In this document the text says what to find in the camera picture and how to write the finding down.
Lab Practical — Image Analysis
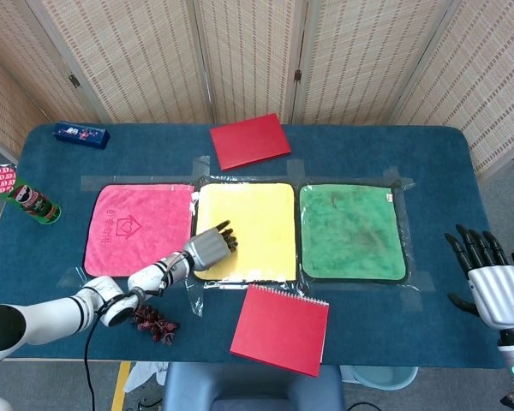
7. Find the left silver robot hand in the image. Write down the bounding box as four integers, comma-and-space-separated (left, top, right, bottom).
182, 220, 240, 271

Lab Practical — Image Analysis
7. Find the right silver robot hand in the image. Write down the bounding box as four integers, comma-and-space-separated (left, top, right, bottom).
444, 223, 514, 331

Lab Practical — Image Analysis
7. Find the yellow cloth mat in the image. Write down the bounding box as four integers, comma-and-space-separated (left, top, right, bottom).
190, 182, 299, 283

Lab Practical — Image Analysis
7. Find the pink cloth mat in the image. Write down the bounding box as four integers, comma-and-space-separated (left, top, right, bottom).
83, 183, 196, 279

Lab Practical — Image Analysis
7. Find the green cloth mat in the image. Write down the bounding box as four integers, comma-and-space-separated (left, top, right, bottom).
297, 182, 410, 283

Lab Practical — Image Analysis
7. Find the purple grape bunch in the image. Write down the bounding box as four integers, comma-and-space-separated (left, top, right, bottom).
131, 304, 181, 343

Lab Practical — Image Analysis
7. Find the red spiral notebook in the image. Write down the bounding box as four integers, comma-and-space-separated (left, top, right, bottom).
230, 283, 330, 378

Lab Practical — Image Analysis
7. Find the red flat book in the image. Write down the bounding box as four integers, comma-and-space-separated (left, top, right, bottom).
209, 112, 292, 171

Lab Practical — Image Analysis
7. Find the blue table cover cloth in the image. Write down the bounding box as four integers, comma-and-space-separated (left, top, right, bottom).
0, 123, 514, 369

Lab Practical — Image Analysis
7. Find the white crumpled cloth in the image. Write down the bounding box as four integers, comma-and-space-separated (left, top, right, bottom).
123, 361, 170, 394

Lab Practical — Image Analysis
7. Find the light blue bucket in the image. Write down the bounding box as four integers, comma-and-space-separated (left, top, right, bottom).
350, 366, 419, 390

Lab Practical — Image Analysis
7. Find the grey-blue chair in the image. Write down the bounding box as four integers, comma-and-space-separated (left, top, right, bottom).
161, 362, 344, 411

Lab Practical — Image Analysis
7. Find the dark blue rectangular box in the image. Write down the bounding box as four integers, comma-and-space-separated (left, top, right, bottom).
51, 122, 111, 150

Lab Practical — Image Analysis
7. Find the green Pringles can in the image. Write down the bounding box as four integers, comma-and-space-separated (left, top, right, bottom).
0, 166, 63, 224

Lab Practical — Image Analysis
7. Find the woven folding screen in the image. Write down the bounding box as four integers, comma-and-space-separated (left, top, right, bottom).
0, 0, 514, 175

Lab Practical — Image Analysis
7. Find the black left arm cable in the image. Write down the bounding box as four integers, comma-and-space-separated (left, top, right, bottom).
82, 290, 134, 411

